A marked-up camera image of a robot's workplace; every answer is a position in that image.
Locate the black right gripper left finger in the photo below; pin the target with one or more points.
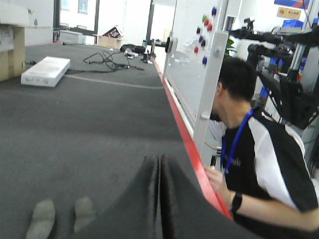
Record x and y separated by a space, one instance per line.
133 214

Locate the white long carton box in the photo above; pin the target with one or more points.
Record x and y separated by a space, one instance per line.
46 73

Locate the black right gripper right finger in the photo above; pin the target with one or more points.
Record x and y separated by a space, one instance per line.
186 214

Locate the white control cabinet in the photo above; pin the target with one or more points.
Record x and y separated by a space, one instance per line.
193 60

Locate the man in black white shirt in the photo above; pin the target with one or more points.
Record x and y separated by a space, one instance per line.
264 179

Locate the brown cardboard box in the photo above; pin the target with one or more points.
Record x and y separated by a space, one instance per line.
14 19

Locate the black camera rig equipment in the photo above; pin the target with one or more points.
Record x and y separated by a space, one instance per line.
281 60

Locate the open cardboard box far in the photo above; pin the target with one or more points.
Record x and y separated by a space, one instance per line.
113 38

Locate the dark grey brake pad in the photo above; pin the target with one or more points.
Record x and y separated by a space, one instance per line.
84 213
42 221

